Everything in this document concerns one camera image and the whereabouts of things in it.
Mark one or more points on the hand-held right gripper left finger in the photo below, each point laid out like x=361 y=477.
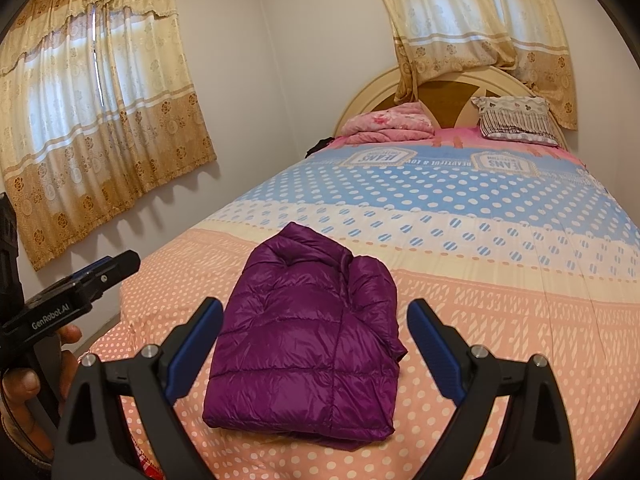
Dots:
x=195 y=355

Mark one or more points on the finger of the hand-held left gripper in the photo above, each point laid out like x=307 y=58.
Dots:
x=90 y=270
x=117 y=266

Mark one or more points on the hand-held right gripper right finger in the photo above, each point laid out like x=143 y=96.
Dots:
x=435 y=355

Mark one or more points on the purple puffer jacket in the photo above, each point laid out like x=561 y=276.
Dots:
x=300 y=335

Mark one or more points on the person's left hand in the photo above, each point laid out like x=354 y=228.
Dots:
x=22 y=397

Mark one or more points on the beige floral curtain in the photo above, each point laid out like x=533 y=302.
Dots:
x=100 y=135
x=450 y=10

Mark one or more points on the polka dot bedspread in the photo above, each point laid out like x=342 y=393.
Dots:
x=450 y=210

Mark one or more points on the dark clothing bundle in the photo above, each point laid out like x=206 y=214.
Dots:
x=317 y=146

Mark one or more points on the pink folded blanket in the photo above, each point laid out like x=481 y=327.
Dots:
x=385 y=122

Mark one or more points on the striped grey pillow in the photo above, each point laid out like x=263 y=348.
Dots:
x=515 y=120

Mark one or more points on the cream wooden headboard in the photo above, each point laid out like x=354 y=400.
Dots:
x=370 y=90

